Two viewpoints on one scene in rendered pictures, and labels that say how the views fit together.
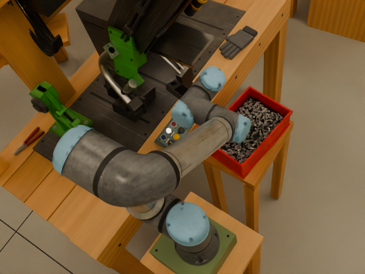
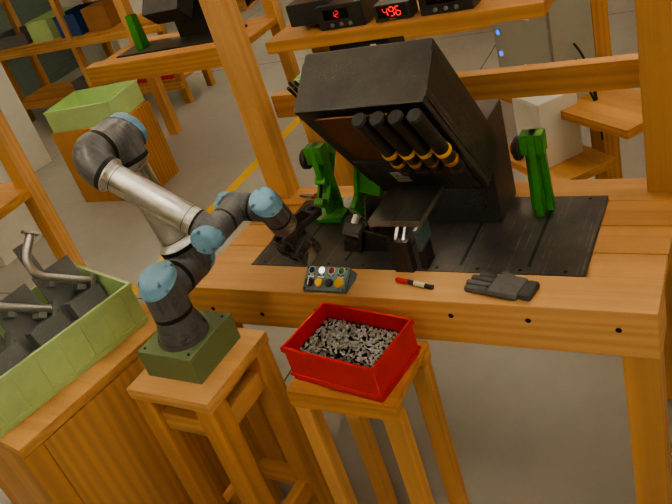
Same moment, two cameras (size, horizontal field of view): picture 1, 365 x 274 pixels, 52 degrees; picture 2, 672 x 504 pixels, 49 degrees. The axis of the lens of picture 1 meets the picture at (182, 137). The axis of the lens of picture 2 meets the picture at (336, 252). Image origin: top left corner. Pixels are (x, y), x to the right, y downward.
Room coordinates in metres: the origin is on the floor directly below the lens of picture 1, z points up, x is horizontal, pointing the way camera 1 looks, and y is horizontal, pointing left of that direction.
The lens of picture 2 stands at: (0.38, -1.84, 2.13)
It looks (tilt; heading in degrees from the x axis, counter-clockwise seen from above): 30 degrees down; 75
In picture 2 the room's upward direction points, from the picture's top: 18 degrees counter-clockwise
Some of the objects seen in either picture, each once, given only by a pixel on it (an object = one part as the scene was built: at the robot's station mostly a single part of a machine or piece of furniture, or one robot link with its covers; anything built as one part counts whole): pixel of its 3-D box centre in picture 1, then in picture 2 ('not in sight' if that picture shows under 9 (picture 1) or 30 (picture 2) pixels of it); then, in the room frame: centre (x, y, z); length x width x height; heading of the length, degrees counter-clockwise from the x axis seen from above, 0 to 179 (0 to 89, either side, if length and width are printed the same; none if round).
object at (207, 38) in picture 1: (162, 36); (418, 189); (1.16, -0.05, 1.11); 0.39 x 0.16 x 0.03; 40
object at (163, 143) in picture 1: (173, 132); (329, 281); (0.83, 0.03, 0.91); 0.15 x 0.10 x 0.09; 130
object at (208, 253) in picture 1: (195, 237); (178, 322); (0.37, 0.06, 0.99); 0.15 x 0.15 x 0.10
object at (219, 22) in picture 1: (145, 76); (420, 233); (1.18, 0.07, 0.89); 1.10 x 0.42 x 0.02; 130
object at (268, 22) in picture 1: (198, 109); (394, 303); (0.97, -0.11, 0.82); 1.50 x 0.14 x 0.15; 130
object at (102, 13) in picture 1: (126, 23); (454, 163); (1.36, 0.08, 1.07); 0.30 x 0.18 x 0.34; 130
